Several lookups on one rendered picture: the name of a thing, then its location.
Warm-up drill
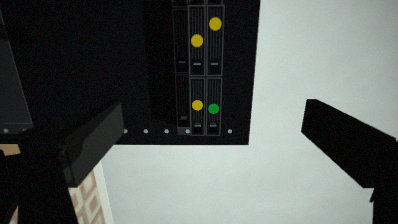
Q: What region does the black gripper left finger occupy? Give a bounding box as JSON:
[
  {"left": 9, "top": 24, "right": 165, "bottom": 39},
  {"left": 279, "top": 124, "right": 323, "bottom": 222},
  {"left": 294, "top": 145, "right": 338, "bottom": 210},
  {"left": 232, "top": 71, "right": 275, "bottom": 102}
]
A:
[{"left": 0, "top": 99, "right": 125, "bottom": 224}]

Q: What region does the black server rack frame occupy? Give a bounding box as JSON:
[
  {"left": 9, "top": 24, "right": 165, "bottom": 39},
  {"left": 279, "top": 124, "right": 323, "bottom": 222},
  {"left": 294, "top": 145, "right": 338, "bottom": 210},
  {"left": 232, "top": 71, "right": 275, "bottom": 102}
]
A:
[{"left": 0, "top": 0, "right": 261, "bottom": 145}]

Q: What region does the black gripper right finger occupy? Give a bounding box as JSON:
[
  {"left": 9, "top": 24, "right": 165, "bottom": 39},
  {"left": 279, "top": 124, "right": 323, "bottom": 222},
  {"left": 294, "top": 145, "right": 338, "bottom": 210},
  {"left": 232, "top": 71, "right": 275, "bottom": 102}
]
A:
[{"left": 301, "top": 99, "right": 398, "bottom": 224}]

